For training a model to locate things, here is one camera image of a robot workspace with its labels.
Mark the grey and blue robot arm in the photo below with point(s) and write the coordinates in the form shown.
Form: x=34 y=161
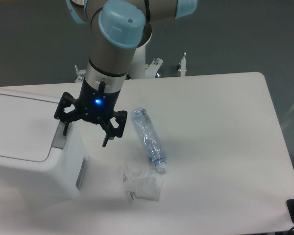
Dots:
x=118 y=28

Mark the grey trash can push button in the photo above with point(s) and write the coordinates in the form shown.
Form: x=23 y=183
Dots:
x=59 y=139

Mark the crushed clear plastic bottle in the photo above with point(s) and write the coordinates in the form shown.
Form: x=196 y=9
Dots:
x=149 y=139

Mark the white metal base frame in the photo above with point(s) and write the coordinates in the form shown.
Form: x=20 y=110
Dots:
x=153 y=69

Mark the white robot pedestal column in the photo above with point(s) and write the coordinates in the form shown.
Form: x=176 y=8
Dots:
x=138 y=65

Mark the white trash can lid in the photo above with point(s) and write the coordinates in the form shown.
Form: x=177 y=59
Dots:
x=27 y=127

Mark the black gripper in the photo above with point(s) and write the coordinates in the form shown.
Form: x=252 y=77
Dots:
x=98 y=102

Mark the crumpled white plastic wrapper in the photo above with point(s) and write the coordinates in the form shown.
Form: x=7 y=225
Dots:
x=142 y=183

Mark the white plastic trash can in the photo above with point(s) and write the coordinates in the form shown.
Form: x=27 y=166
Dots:
x=60 y=174

